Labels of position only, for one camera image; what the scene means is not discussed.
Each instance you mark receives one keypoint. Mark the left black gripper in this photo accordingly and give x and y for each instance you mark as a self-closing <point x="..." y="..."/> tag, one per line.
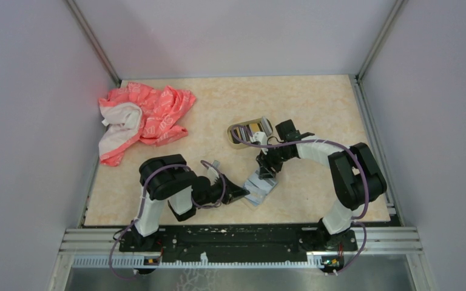
<point x="232" y="191"/>

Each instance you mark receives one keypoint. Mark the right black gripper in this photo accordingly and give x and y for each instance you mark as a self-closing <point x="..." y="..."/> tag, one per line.
<point x="266" y="163"/>

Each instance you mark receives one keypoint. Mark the beige card sleeve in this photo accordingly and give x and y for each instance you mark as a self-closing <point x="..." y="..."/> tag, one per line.
<point x="258" y="188"/>

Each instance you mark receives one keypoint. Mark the cream card holder tray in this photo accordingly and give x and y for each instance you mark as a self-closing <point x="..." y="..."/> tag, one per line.
<point x="246" y="129"/>

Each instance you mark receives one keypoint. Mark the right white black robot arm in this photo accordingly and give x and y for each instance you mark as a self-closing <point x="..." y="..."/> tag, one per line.
<point x="356" y="176"/>

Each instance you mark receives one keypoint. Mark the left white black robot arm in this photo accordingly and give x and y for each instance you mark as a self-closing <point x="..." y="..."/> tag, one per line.
<point x="168" y="180"/>

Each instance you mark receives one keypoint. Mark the pink white crumpled cloth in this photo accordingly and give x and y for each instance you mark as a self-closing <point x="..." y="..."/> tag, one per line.
<point x="140" y="113"/>

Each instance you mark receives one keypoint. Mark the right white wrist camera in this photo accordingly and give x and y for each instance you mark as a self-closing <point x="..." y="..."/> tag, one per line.
<point x="259" y="140"/>

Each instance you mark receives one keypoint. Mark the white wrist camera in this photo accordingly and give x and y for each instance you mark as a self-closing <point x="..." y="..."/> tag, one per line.
<point x="213" y="168"/>
<point x="259" y="140"/>

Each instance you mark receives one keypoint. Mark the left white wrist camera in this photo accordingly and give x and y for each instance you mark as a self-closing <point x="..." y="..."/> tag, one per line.
<point x="213" y="168"/>

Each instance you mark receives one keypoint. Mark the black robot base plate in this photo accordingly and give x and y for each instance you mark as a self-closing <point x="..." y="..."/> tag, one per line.
<point x="239" y="243"/>

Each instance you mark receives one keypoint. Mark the aluminium front frame rail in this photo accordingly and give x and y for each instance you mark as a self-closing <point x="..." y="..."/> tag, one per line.
<point x="98" y="247"/>

